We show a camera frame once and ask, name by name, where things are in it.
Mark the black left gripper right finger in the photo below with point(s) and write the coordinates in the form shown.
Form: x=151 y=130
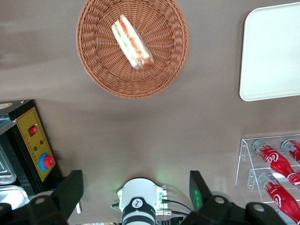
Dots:
x=201 y=206

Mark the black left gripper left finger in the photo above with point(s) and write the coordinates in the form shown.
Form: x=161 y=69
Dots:
x=65 y=194

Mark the triangle sandwich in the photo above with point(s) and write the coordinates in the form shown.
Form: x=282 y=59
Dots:
x=131 y=42

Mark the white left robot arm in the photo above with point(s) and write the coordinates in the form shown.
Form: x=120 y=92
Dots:
x=140 y=189

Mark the round brown wicker basket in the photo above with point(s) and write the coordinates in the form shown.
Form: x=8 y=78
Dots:
x=98 y=47

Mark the cream plastic serving tray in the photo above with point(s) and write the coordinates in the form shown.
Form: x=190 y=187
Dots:
x=272 y=54

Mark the steel food pan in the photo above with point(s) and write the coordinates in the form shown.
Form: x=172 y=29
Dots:
x=5 y=168
x=11 y=197

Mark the black food warmer appliance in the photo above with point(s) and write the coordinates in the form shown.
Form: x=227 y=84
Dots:
x=32 y=145

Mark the clear acrylic bottle rack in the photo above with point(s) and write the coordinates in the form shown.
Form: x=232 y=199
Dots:
x=246 y=164

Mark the red cola bottle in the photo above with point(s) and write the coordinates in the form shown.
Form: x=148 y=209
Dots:
x=293 y=148
x=279 y=197
x=274 y=161

